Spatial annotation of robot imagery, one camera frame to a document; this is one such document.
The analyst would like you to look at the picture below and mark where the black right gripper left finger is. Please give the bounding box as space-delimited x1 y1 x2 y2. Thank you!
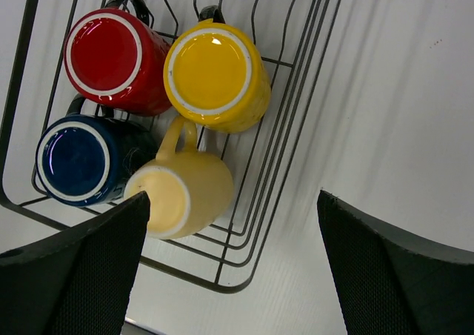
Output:
1 192 150 334

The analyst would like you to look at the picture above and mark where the black wire dish rack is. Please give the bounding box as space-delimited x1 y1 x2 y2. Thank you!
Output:
1 0 341 293

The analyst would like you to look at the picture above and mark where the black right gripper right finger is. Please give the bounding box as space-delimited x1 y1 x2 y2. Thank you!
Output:
317 190 473 334

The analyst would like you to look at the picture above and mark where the blue mug black handle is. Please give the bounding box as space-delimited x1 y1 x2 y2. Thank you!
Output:
35 94 158 208

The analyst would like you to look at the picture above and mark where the red mug black handle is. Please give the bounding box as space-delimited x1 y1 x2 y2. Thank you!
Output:
64 0 171 116

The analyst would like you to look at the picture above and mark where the yellow mug black handle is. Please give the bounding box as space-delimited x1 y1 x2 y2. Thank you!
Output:
163 5 271 133

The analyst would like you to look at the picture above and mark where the pale yellow mug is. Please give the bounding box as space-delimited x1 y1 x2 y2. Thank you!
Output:
123 116 234 240

